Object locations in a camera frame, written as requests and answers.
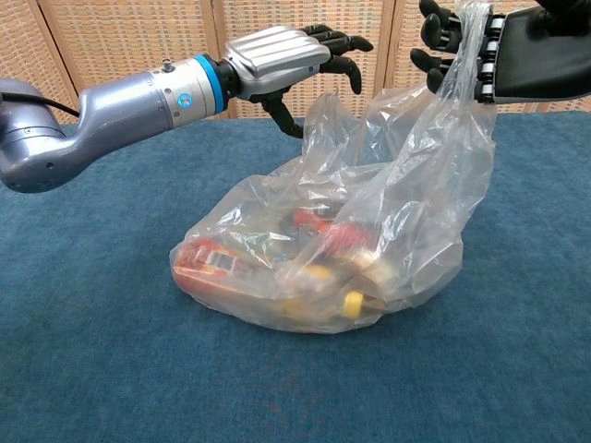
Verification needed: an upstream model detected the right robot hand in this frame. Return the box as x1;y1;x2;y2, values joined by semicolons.
409;0;591;103

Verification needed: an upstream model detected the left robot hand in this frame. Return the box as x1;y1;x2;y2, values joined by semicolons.
220;23;374;139

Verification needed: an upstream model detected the clear plastic bag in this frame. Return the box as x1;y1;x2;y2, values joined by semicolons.
169;0;498;334

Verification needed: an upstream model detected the woven bamboo folding screen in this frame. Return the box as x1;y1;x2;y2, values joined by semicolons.
0;0;591;126

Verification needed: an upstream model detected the red wrapped snack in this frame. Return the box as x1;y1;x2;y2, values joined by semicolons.
293;207;375;259

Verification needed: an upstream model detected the red and yellow snack packet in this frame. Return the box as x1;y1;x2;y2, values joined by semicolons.
174;237;333;319

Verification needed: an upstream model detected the yellow cap bottle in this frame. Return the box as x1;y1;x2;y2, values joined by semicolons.
341;274;389;319

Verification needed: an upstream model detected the blue carpet table mat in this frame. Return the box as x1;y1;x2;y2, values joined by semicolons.
0;110;591;443

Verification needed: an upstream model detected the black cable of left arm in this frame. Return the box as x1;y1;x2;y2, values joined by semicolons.
0;91;82;119

